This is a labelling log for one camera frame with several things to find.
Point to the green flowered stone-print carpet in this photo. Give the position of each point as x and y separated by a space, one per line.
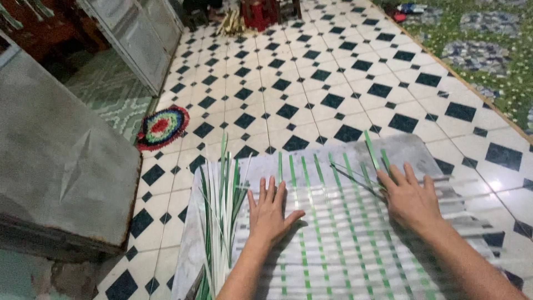
479 54

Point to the red slipper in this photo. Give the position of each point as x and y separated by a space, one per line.
399 16

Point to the woven green white strip mat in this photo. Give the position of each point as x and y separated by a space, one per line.
341 250

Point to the round multicoloured rag rug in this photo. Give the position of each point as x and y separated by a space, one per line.
162 127

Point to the grey metal box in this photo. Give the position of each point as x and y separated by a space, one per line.
58 166

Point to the person's left hand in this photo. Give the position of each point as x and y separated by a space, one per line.
266 221

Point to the bundle of pale sticks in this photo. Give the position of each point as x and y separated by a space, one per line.
231 23

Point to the green patterned floor mat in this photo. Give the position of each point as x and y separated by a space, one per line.
108 93

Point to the red plastic stool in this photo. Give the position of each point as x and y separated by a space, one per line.
258 14

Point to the brown wooden furniture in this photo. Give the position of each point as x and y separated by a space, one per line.
39 29

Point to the bundle of loose plastic strips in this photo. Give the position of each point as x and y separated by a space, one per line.
218 216

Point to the grey metal door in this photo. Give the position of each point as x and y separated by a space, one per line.
137 37

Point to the person's right hand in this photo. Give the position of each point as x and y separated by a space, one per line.
412 206

